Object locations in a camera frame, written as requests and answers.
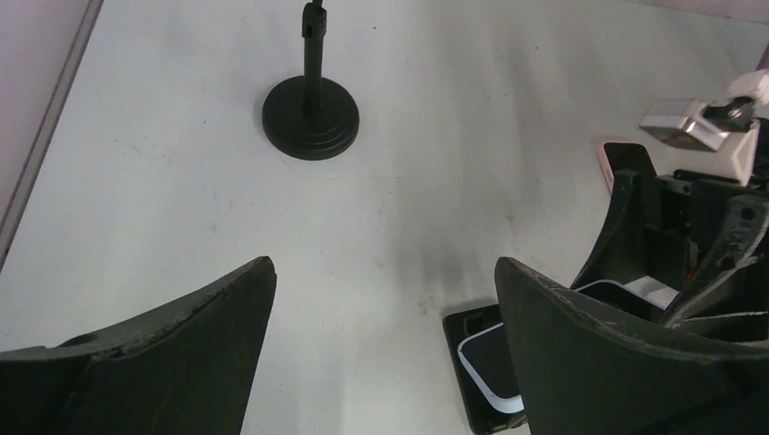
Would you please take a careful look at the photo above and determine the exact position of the black folding phone stand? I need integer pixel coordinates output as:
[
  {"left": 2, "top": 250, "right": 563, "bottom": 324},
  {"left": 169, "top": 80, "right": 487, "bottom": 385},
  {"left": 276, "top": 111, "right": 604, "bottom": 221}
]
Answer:
[{"left": 443, "top": 304, "right": 527, "bottom": 434}]

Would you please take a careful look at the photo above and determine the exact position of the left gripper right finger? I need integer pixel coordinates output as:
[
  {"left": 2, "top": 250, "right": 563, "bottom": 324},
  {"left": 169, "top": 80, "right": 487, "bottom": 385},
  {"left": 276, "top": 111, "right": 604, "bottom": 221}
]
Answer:
[{"left": 494, "top": 257, "right": 768, "bottom": 434}]

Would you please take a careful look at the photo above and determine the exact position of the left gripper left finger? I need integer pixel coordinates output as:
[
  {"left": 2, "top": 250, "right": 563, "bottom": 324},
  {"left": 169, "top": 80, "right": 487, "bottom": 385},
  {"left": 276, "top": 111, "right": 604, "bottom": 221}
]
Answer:
[{"left": 1, "top": 256, "right": 277, "bottom": 434}]

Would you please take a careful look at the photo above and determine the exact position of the light blue phone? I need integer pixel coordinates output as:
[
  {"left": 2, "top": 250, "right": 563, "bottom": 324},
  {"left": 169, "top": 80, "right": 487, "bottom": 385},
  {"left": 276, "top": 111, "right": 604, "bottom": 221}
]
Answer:
[{"left": 453, "top": 276, "right": 677, "bottom": 415}]

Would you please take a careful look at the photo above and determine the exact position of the black gooseneck phone stand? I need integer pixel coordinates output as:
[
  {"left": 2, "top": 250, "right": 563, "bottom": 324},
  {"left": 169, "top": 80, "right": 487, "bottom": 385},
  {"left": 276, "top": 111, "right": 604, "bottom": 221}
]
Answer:
[{"left": 261, "top": 1, "right": 360, "bottom": 161}]

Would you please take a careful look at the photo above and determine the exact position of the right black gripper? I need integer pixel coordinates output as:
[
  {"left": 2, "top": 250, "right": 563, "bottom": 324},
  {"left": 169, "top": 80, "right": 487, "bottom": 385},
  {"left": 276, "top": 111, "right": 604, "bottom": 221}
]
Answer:
[{"left": 570, "top": 118, "right": 768, "bottom": 327}]

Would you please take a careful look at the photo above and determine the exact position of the pink phone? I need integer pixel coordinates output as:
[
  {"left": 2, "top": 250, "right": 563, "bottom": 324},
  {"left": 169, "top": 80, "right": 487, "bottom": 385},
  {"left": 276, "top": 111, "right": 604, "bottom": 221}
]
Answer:
[{"left": 597, "top": 141, "right": 657, "bottom": 194}]

